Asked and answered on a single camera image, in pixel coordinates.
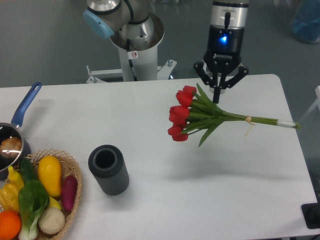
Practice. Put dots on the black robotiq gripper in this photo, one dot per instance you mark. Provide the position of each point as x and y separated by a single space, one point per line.
222 57

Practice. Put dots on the red tulip bouquet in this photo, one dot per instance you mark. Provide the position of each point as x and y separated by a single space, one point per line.
196 112

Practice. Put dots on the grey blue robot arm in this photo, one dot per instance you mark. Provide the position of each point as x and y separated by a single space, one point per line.
105 17

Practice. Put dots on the dark grey ribbed vase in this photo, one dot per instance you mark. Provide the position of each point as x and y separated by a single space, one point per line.
107 165

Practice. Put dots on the blue bag on floor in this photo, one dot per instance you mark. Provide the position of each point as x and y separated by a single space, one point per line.
305 24

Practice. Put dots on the black device at table edge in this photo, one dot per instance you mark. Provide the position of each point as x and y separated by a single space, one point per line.
311 214

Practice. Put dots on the woven wicker basket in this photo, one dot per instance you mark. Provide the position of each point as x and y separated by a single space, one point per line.
69 167

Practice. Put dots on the purple eggplant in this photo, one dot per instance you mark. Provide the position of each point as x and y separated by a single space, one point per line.
68 192

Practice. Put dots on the yellow squash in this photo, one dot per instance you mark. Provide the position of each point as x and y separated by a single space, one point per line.
50 175

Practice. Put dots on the beige garlic bulb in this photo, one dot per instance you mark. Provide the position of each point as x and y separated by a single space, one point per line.
52 221

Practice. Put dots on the green bok choy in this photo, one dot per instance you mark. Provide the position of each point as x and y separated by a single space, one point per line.
32 199

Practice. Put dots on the small yellow pepper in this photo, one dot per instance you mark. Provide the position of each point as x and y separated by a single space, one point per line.
15 177

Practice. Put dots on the yellow bell pepper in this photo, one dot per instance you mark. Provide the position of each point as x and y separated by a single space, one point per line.
9 197

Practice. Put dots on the orange fruit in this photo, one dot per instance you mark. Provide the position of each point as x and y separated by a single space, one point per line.
10 224

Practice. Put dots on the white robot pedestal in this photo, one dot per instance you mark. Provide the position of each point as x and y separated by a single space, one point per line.
137 46

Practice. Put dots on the white frame at right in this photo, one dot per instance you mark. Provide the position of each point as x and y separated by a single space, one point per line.
313 106

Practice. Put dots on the blue handled saucepan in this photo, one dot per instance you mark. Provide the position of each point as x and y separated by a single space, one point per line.
13 146

